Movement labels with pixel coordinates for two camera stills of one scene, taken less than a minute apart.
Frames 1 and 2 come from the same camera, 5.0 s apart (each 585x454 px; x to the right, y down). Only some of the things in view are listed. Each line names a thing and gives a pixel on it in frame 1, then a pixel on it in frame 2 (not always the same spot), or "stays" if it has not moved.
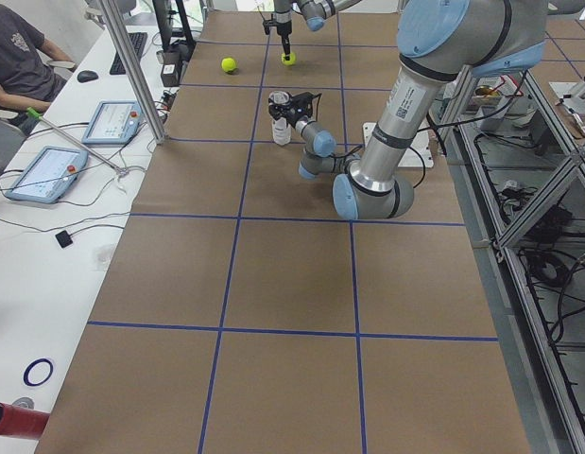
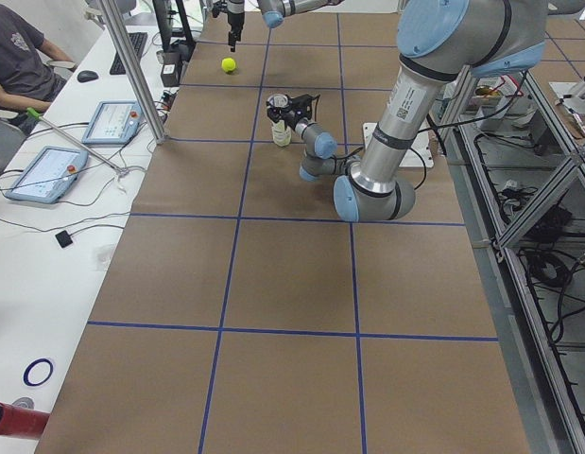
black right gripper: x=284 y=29 -> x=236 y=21
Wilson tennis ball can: x=281 y=130 stays
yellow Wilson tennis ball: x=228 y=64 stays
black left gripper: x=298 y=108 stays
